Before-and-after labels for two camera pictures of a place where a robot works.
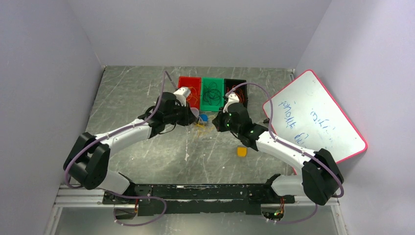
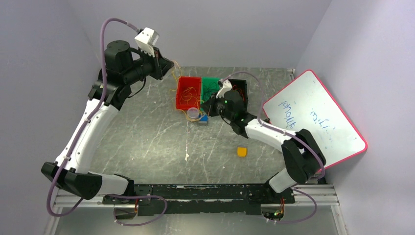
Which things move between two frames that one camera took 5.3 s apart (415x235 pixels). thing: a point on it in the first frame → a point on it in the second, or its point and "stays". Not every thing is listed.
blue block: x=204 y=116 stays
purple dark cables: x=211 y=93 stays
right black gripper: x=218 y=121 → x=208 y=106
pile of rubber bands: x=201 y=126 → x=187 y=99
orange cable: x=239 y=92 stays
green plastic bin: x=212 y=95 stays
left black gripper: x=189 y=117 → x=161 y=65
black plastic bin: x=242 y=91 stays
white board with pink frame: x=306 y=116 stays
